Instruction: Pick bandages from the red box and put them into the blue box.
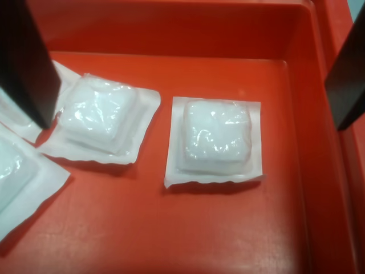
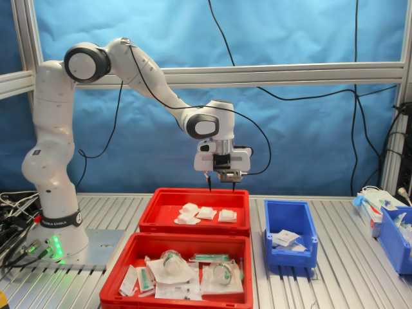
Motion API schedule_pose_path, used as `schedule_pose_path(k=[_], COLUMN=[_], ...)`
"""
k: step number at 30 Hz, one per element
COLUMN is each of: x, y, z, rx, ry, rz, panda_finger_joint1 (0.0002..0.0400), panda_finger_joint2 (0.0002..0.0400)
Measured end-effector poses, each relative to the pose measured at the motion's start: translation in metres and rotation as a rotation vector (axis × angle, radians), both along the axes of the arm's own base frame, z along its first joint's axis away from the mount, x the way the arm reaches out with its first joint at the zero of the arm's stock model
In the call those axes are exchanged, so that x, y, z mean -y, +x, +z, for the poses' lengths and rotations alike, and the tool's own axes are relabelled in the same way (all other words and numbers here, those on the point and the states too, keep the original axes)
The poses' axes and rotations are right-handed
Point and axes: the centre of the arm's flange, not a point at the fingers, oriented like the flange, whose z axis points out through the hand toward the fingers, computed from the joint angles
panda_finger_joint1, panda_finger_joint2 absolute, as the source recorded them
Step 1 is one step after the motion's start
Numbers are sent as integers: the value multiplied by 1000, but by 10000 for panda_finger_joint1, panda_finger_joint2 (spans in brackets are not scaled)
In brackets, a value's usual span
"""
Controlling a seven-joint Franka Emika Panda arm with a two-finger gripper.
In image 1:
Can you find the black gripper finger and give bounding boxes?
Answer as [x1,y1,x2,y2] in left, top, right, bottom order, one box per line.
[325,4,365,132]
[0,0,62,128]

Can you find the white bandage packet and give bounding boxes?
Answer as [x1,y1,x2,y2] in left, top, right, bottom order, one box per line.
[164,96,267,191]
[38,72,162,166]
[0,59,82,145]
[0,125,72,219]

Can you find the red plastic box with bandages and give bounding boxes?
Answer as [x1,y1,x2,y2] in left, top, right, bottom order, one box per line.
[0,0,365,274]

